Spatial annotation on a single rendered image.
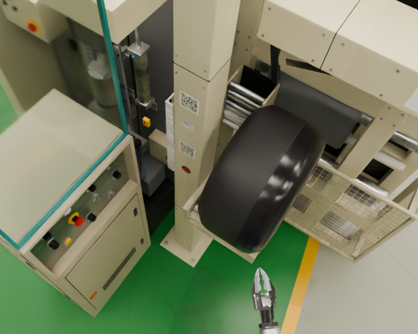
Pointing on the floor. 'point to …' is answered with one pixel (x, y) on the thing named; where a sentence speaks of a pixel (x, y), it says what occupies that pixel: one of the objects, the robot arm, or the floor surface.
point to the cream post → (220, 10)
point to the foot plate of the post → (191, 258)
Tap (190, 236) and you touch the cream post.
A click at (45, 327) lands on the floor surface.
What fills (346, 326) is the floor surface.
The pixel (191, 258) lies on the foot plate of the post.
